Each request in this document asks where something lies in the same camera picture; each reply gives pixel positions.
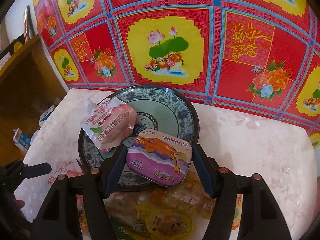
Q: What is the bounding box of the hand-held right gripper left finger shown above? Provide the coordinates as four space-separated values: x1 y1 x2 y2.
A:
31 144 129 240

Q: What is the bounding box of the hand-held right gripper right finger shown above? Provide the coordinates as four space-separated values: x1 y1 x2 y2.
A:
192 144 293 240

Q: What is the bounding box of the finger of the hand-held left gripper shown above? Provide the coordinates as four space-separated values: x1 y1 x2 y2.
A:
21 162 52 180

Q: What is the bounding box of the pink jelly pouch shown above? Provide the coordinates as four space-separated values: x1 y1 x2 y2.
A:
80 97 137 153
47 158 88 181

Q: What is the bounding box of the purple mint tin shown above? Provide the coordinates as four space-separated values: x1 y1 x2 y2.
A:
126 129 193 187

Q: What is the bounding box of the blue patterned ceramic plate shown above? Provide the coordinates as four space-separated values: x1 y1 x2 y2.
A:
78 85 200 192

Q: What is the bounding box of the clear orange snack packet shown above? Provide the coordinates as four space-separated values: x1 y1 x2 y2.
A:
150 172 216 220

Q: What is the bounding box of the blue striped small box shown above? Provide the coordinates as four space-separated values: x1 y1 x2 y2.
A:
12 128 32 153

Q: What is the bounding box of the white and blue box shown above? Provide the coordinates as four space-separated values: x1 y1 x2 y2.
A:
39 104 55 127

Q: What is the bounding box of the yellow snack packet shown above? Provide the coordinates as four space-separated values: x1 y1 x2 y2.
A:
135 204 193 238

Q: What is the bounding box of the wooden cabinet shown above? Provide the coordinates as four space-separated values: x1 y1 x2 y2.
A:
0 34 69 166

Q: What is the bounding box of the red floral printed cloth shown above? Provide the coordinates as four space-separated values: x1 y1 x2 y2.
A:
32 0 320 150

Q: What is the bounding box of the dark upright board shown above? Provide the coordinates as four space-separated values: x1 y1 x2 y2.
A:
23 5 31 43

